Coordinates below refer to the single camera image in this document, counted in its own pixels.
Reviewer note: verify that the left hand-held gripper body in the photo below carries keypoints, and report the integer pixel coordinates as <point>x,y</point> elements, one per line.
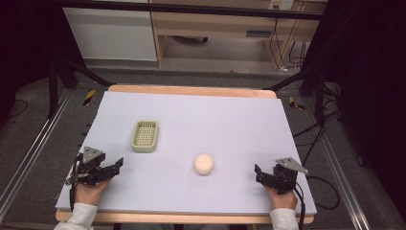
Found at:
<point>91,161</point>

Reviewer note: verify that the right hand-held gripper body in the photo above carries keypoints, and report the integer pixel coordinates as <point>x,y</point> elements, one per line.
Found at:
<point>287,174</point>

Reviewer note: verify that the green slotted soap dish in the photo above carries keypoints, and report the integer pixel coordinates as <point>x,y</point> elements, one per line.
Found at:
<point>145,136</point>

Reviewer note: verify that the round cream soap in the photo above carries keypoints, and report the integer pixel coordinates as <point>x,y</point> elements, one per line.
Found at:
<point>203,164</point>

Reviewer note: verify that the person's right hand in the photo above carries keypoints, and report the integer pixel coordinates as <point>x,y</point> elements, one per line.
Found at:
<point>284,199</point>

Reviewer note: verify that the person's left hand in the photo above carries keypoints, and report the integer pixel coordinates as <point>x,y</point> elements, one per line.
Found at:
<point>89,193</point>

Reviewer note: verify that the yellow black tape marker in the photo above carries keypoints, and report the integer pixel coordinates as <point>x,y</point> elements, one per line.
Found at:
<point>295,103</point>
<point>89,97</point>

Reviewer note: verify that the white foam mat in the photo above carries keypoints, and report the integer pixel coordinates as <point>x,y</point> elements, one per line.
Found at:
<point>198,127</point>

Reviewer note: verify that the black stand leg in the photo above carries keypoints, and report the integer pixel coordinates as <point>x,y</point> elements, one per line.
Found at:
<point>306,83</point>
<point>63,86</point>

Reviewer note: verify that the wooden table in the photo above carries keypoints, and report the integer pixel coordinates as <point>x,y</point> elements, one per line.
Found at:
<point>191,90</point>

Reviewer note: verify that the white cabinet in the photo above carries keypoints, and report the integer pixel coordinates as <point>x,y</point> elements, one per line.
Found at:
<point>111,32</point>

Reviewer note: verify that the wooden background desk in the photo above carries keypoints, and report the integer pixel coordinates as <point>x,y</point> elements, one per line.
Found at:
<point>223,22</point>

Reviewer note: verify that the metal floor rail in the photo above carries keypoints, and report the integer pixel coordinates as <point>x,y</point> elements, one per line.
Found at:
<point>344,179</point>
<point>35,150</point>

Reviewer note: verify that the black metal frame bar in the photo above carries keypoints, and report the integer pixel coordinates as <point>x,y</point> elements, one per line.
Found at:
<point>191,9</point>

